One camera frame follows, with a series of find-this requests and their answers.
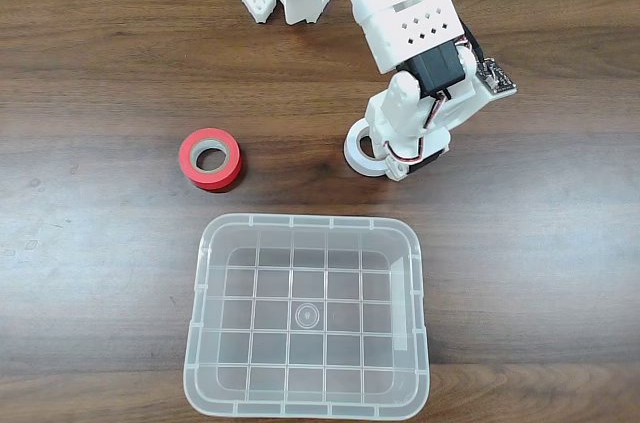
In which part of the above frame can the white tape roll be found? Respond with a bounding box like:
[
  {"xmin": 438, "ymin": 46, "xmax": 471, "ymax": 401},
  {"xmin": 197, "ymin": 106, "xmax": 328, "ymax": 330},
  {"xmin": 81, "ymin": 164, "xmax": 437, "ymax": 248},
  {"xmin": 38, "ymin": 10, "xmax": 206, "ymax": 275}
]
[{"xmin": 343, "ymin": 117, "xmax": 401, "ymax": 178}]

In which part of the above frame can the small camera board on bracket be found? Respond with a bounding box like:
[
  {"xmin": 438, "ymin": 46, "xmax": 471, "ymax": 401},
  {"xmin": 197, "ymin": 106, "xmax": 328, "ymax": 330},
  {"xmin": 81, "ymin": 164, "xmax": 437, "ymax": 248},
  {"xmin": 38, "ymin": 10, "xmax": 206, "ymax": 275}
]
[{"xmin": 473, "ymin": 56, "xmax": 519, "ymax": 95}]

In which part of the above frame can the clear plastic storage box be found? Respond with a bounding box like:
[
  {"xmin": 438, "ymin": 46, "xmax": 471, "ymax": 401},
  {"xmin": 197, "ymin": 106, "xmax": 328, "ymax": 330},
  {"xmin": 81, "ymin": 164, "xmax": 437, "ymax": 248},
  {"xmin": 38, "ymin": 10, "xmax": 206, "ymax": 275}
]
[{"xmin": 183, "ymin": 212, "xmax": 432, "ymax": 419}]

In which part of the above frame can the red tape roll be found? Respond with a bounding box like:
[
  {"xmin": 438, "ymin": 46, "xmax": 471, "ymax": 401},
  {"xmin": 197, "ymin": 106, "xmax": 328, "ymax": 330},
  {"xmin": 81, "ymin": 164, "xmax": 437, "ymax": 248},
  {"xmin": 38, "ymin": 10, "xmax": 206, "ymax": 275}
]
[{"xmin": 177, "ymin": 127, "xmax": 244, "ymax": 193}]

